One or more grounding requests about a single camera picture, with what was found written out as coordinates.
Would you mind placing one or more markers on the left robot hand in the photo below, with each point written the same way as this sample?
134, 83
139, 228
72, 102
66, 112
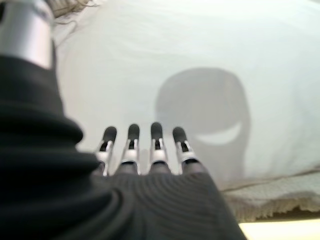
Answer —
75, 200

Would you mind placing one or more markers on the white duvet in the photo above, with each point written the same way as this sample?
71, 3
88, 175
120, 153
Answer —
175, 50

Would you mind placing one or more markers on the white fringed textured blanket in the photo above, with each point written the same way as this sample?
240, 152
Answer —
275, 200

